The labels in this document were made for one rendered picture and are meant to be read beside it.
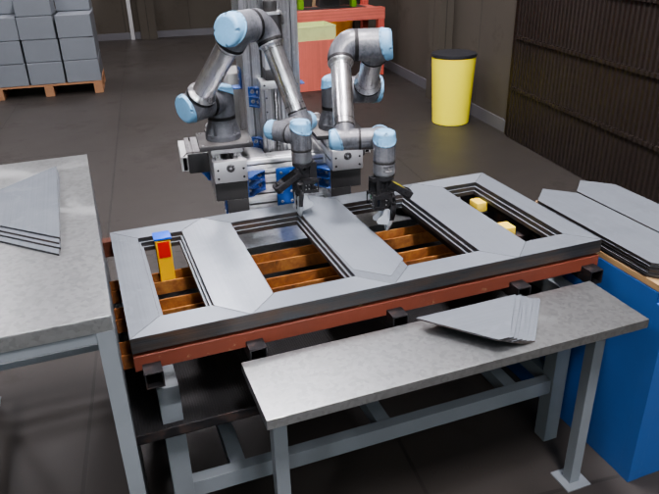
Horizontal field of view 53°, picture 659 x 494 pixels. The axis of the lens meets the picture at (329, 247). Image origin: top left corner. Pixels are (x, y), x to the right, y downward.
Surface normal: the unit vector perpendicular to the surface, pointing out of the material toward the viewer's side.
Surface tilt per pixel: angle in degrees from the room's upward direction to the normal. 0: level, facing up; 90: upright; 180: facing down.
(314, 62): 90
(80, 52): 90
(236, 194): 90
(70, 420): 0
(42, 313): 0
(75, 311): 0
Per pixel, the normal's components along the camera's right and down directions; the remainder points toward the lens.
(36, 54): 0.26, 0.42
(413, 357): -0.02, -0.90
